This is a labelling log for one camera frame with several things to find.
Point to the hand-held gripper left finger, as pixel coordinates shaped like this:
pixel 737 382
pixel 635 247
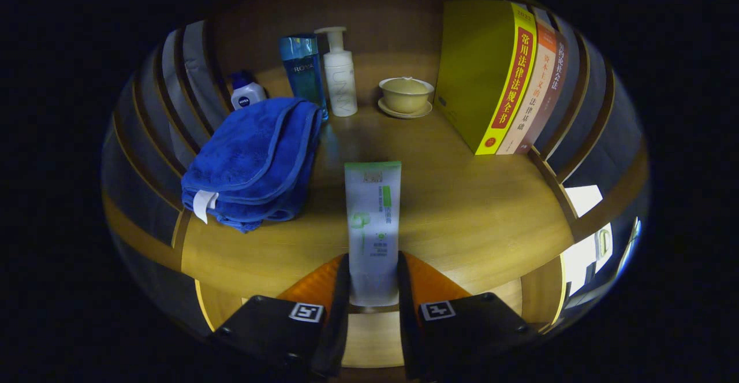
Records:
pixel 338 313

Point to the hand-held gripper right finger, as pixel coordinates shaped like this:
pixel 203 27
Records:
pixel 407 313

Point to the white green cosmetic tube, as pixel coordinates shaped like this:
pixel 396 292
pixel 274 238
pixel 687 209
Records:
pixel 372 227

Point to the white drawer unit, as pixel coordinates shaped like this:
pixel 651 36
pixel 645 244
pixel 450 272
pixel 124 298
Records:
pixel 580 259

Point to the wooden cabinet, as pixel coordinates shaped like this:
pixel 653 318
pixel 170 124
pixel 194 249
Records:
pixel 381 25

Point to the blue folded towel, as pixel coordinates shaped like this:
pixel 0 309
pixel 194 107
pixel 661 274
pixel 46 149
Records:
pixel 254 157

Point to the beige lidded tea bowl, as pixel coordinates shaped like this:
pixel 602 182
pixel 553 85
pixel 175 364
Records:
pixel 404 97

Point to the white pump bottle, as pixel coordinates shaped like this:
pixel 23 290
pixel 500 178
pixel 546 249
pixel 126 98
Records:
pixel 340 82

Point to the small white blue-capped bottle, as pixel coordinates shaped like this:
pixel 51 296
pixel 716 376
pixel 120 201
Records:
pixel 247 95

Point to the blue translucent bottle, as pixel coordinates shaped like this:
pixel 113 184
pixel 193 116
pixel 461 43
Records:
pixel 303 71

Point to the beige orange book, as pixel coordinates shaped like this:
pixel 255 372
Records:
pixel 534 94

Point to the yellow book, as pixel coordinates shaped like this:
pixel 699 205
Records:
pixel 473 65

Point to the brown book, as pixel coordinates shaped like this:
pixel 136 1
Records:
pixel 553 91

